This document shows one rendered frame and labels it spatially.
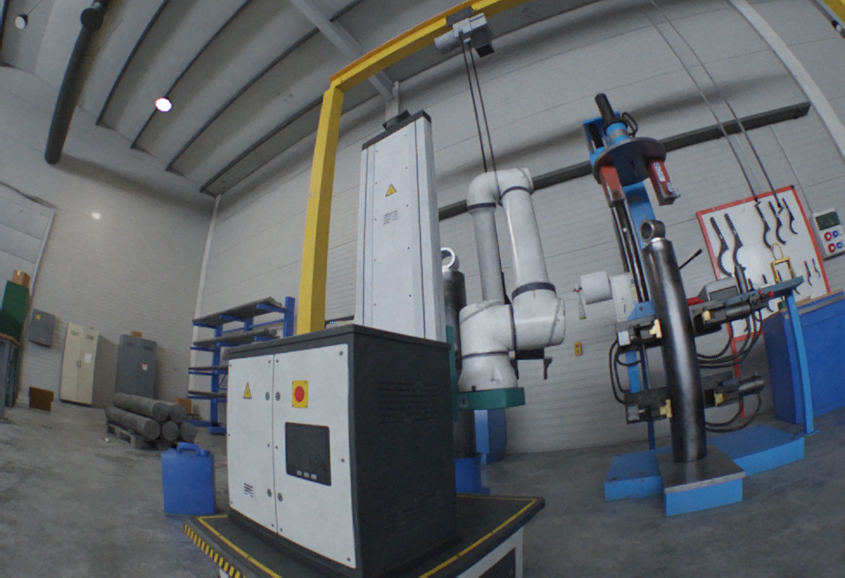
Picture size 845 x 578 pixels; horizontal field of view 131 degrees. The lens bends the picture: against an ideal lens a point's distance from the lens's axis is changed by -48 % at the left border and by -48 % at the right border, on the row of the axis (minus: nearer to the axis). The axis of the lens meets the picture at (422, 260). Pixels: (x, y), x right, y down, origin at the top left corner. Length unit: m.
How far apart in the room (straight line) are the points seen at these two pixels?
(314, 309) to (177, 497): 1.77
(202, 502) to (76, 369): 7.76
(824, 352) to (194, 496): 4.42
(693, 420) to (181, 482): 2.80
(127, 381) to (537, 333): 9.57
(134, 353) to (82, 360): 1.44
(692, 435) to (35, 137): 12.82
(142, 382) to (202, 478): 8.00
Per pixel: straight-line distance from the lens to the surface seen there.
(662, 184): 2.69
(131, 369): 10.06
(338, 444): 0.71
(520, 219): 1.35
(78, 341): 9.79
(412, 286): 1.17
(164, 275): 11.20
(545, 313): 1.15
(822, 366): 3.60
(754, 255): 4.76
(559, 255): 4.69
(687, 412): 2.29
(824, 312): 3.65
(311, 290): 3.03
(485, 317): 1.14
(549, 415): 4.46
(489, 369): 1.11
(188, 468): 2.23
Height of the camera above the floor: 0.69
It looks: 22 degrees up
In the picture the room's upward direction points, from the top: 3 degrees counter-clockwise
